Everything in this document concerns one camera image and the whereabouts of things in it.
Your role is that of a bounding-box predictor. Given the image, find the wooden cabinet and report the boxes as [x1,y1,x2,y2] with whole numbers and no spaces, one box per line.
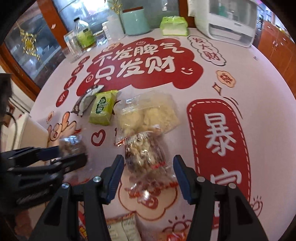
[258,21,296,95]

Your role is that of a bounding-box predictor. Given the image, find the white squeeze bottle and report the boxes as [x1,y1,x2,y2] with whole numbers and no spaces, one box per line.
[106,14,125,41]

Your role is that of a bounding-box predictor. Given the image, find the clear bottle green label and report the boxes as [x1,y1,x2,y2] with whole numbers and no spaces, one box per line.
[74,17,95,49]

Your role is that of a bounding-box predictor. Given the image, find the green tissue pack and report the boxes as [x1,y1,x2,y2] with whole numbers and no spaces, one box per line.
[159,16,189,36]

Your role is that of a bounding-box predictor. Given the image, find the white plastic storage bin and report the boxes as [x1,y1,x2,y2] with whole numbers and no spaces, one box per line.
[15,113,49,149]

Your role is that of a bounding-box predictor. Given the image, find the small glass jar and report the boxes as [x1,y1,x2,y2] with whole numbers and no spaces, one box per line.
[93,30,107,46]

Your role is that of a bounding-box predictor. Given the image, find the green snack packet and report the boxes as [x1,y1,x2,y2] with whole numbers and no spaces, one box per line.
[89,90,118,126]

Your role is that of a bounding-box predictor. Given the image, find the clear bag yellow puffs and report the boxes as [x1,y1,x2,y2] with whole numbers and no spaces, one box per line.
[114,91,180,142]

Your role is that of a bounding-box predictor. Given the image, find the white carton box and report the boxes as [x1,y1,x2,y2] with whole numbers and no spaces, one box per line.
[64,30,75,47]

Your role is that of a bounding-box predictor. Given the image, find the teal canister brown lid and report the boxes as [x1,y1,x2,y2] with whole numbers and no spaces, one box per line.
[121,6,151,36]

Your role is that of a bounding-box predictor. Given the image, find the white and blue snack pack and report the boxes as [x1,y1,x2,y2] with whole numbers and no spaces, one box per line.
[106,212,142,241]

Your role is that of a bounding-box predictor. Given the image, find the dark brown candy packet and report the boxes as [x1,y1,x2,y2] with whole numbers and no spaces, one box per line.
[71,85,104,116]

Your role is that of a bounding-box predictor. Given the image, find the drinking glass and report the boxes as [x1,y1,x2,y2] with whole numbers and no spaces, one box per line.
[62,38,84,63]

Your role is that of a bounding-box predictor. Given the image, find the white water dispenser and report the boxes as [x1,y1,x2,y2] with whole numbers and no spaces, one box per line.
[187,0,257,48]

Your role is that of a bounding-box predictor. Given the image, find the clear bag nut snacks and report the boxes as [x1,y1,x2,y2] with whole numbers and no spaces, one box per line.
[115,131,178,199]

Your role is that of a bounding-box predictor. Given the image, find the pink printed table mat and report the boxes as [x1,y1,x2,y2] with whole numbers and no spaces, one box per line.
[30,29,295,240]

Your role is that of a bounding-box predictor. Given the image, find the small white pill bottle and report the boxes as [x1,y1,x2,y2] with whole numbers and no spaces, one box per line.
[102,22,111,41]

